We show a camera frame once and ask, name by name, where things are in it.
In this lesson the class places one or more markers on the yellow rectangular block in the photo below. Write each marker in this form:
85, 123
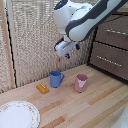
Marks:
42, 88

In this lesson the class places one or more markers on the pink ceramic mug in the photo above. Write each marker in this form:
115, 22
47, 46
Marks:
81, 82

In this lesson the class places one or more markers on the white floral-rimmed plate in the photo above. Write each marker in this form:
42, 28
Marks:
16, 115

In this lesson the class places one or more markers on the brown drawer front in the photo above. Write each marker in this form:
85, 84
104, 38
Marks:
108, 66
115, 40

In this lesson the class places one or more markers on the blue ceramic mug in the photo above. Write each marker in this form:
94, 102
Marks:
55, 79

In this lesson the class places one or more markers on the dark brown drawer cabinet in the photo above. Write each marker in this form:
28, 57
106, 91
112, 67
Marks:
91, 50

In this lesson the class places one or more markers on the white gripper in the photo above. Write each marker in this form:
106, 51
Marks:
65, 46

